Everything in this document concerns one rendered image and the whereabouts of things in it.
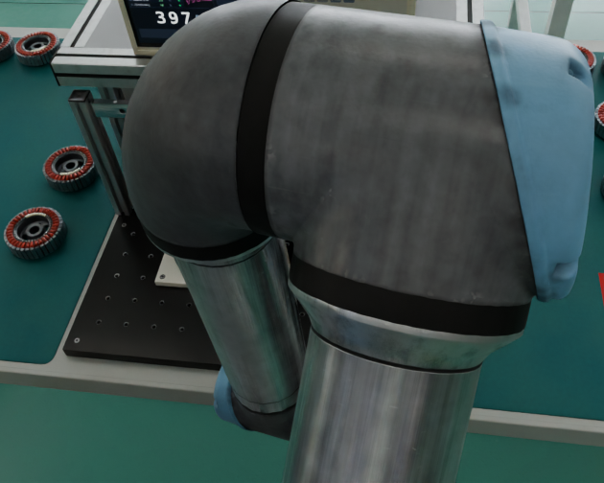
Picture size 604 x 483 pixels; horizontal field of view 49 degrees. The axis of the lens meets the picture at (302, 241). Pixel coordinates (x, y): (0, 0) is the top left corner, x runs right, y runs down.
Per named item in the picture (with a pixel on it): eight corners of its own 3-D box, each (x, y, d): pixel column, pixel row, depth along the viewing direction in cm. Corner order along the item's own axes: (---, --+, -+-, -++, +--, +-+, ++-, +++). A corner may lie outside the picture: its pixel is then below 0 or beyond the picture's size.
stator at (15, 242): (61, 258, 128) (55, 246, 125) (4, 263, 128) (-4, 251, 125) (72, 215, 135) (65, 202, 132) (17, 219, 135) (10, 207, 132)
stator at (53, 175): (46, 164, 145) (39, 151, 142) (97, 150, 147) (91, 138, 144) (50, 199, 138) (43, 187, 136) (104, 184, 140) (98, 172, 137)
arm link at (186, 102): (-16, 74, 29) (211, 448, 68) (216, 114, 26) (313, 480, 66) (110, -71, 35) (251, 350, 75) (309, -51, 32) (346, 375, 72)
